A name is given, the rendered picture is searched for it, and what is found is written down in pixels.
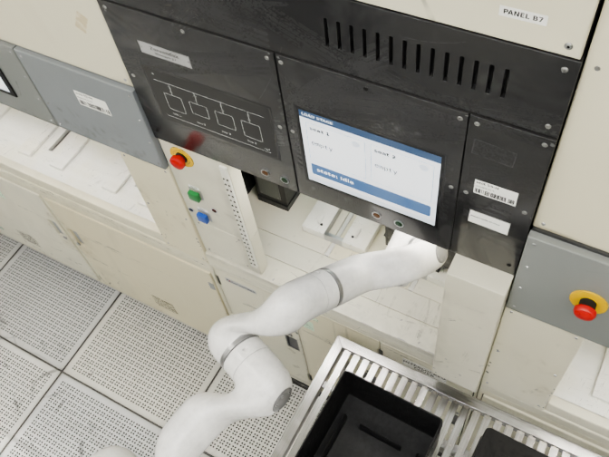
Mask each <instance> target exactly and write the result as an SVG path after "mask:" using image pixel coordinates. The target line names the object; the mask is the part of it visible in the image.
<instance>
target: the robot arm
mask: <svg viewBox="0 0 609 457"><path fill-rule="evenodd" d="M447 257H448V250H447V249H445V248H441V247H438V246H435V245H433V244H431V243H429V242H426V241H423V240H421V239H418V238H415V237H412V236H410V235H407V234H405V233H402V232H400V231H398V230H395V231H394V233H393V235H392V237H391V240H390V242H389V244H388V246H387V248H386V249H385V250H379V251H373V252H367V253H362V254H357V255H353V256H350V257H348V258H344V259H341V260H338V261H336V262H334V263H332V264H330V265H327V266H325V267H321V268H318V269H316V270H314V271H312V272H310V273H307V274H305V275H303V276H300V277H297V278H295V279H293V280H290V281H288V282H286V283H284V284H283V285H282V286H280V287H279V288H277V289H276V290H275V291H274V292H273V293H272V294H271V295H270V296H269V298H268V299H267V300H266V301H265V302H264V303H263V304H262V305H261V306H260V307H259V308H257V309H255V310H253V311H249V312H244V313H238V314H234V315H230V316H225V317H223V318H221V319H219V320H218V321H217V322H216V323H215V324H214V325H213V326H212V327H211V328H210V330H209V332H208V348H209V351H210V353H211V354H212V355H213V356H214V358H215V359H216V360H217V362H218V363H219V364H220V365H221V366H222V368H223V369H224V370H225V371H226V372H227V374H228V375H229V376H230V377H231V379H232V380H233V381H234V382H235V388H234V390H233V391H232V392H230V393H228V394H219V393H211V392H204V393H198V394H194V395H192V396H190V397H189V399H187V400H186V401H185V402H184V403H183V404H182V405H181V406H180V408H179V409H178V410H177V411H176V412H175V413H174V414H173V415H172V416H171V417H170V418H169V420H168V421H167V422H166V424H165V425H164V427H163V428H162V430H161V432H160V434H159V437H158V440H157V442H156V447H155V454H154V457H199V456H200V455H201V454H202V453H203V452H204V451H205V450H206V449H207V448H208V447H209V445H210V444H211V443H212V442H213V441H214V440H215V439H216V438H217V437H218V436H219V435H220V434H221V432H222V431H223V430H225V429H226V428H227V427H228V426H229V425H230V424H232V423H234V422H237V421H240V420H244V419H249V418H258V417H266V416H269V415H272V414H274V413H277V412H278V411H279V410H281V409H282V408H283V407H284V406H285V404H286V403H287V402H288V400H289V398H290V397H291V393H292V389H293V382H292V378H291V375H290V374H289V372H288V370H287V369H286V367H285V366H284V364H283V363H282V362H281V361H280V360H279V358H278V357H277V356H276V355H275V354H274V353H273V352H272V350H271V349H270V348H269V347H268V346H267V345H266V344H265V343H264V342H263V340H262V339H261V338H260V337H259V336H260V335H262V336H281V335H289V334H292V333H293V332H295V331H297V330H299V329H300V328H301V327H302V326H304V325H305V324H306V323H307V322H309V321H310V320H312V319H314V318H316V317H318V316H320V315H322V314H324V313H326V312H328V311H330V310H332V309H334V308H336V307H338V306H340V305H342V304H344V303H346V302H348V301H350V300H352V299H354V298H356V297H358V296H360V295H362V294H364V293H367V292H369V291H373V290H377V289H383V288H388V287H406V286H408V285H409V284H410V282H412V281H415V280H418V279H420V278H422V277H425V276H427V275H428V274H430V273H432V272H434V271H436V270H437V269H439V268H440V267H441V266H442V265H443V264H444V263H445V261H446V259H447ZM92 457H138V456H137V455H136V454H135V453H133V452H132V451H130V450H129V449H127V448H124V447H121V446H115V445H113V446H108V447H105V448H102V449H101V450H99V451H97V452H96V453H95V454H94V455H93V456H92Z"/></svg>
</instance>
